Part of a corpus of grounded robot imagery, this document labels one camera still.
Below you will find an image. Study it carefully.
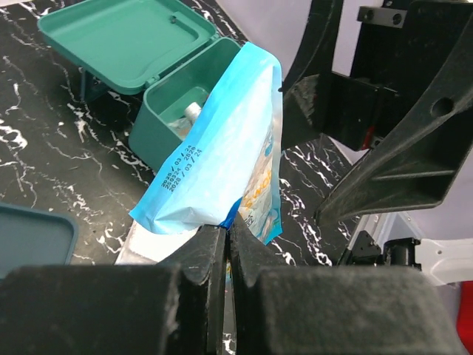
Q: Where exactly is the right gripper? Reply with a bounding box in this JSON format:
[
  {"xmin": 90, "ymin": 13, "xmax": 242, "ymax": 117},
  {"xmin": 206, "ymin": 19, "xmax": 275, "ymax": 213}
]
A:
[{"xmin": 282, "ymin": 0, "xmax": 472, "ymax": 226}]

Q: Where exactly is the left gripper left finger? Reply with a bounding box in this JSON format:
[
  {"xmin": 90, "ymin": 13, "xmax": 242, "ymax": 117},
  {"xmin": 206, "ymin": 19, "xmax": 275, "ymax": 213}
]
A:
[{"xmin": 1, "ymin": 226, "xmax": 226, "ymax": 354}]

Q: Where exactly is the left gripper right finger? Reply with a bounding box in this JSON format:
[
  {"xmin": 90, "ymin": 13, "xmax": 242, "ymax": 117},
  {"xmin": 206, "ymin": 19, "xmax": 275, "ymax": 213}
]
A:
[{"xmin": 228, "ymin": 217, "xmax": 462, "ymax": 354}]

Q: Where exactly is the blue cotton swab bag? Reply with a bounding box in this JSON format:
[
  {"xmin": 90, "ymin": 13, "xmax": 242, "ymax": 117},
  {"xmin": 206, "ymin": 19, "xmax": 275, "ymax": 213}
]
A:
[{"xmin": 131, "ymin": 43, "xmax": 283, "ymax": 243}]

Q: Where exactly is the white green-label bottle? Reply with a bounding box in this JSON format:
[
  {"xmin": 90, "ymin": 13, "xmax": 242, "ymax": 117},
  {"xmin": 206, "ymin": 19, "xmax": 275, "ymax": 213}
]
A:
[{"xmin": 184, "ymin": 102, "xmax": 202, "ymax": 125}]

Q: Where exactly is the green medicine box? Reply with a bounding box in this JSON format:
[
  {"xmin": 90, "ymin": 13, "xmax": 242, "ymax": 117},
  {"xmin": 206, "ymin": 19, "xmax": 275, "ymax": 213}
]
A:
[{"xmin": 38, "ymin": 1, "xmax": 239, "ymax": 170}]

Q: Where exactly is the white gauze packet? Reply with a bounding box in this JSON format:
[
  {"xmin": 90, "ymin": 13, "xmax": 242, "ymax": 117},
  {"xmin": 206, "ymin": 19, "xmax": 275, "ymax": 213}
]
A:
[{"xmin": 115, "ymin": 221, "xmax": 199, "ymax": 265}]

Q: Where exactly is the blue divided tray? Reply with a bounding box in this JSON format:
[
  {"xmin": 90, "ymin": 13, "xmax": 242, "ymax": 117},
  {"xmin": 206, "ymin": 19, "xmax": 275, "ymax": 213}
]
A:
[{"xmin": 1, "ymin": 203, "xmax": 78, "ymax": 279}]

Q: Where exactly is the red first aid pouch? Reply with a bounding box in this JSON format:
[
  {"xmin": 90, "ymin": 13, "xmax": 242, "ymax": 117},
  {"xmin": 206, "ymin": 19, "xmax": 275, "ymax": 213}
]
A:
[{"xmin": 456, "ymin": 281, "xmax": 473, "ymax": 354}]

